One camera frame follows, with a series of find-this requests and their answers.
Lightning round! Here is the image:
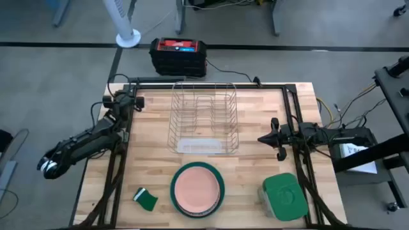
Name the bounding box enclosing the black side stand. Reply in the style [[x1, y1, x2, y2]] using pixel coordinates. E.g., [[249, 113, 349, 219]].
[[330, 54, 409, 211]]

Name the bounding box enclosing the green white sponge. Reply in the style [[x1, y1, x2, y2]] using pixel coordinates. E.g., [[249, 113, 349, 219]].
[[132, 187, 159, 212]]

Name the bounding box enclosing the silver wire dish rack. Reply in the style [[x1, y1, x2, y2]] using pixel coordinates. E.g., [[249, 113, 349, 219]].
[[167, 81, 240, 156]]

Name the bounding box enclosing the white tower fan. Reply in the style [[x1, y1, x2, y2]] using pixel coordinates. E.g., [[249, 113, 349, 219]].
[[102, 0, 142, 49]]

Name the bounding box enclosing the translucent plastic cutlery holder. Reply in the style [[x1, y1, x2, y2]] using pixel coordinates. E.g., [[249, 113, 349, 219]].
[[176, 137, 223, 155]]

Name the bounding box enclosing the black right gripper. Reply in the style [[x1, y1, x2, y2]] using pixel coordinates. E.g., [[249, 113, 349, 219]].
[[257, 117, 300, 162]]

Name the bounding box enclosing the black power cable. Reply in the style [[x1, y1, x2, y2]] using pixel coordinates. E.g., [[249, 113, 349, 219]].
[[206, 59, 263, 88]]

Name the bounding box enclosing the grey desk leg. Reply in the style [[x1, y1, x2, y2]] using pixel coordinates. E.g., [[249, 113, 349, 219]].
[[270, 0, 282, 36], [52, 0, 72, 28], [174, 0, 188, 35]]

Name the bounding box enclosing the pink plate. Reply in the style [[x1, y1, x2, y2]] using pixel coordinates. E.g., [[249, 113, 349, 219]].
[[174, 165, 221, 214]]

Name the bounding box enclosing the red black power station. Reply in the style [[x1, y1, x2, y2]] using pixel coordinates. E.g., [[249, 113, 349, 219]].
[[149, 37, 208, 78]]

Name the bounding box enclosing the black caster wheel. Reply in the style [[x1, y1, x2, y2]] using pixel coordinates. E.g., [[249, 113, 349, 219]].
[[393, 3, 409, 17]]

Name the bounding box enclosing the black aluminium table frame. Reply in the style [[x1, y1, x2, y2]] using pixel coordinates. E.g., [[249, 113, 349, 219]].
[[68, 75, 348, 229]]

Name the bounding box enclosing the large teal green plate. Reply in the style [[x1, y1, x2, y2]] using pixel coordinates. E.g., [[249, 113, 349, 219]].
[[169, 161, 226, 220]]

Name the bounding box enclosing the coloured cable bundle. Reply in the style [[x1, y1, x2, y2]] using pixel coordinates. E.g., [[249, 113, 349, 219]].
[[316, 81, 388, 128]]

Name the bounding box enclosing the white printed box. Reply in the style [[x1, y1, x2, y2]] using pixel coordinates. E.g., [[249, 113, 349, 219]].
[[338, 142, 378, 174]]

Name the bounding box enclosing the green lid plastic container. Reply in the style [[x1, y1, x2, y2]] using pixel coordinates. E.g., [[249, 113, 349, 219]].
[[258, 172, 310, 222]]

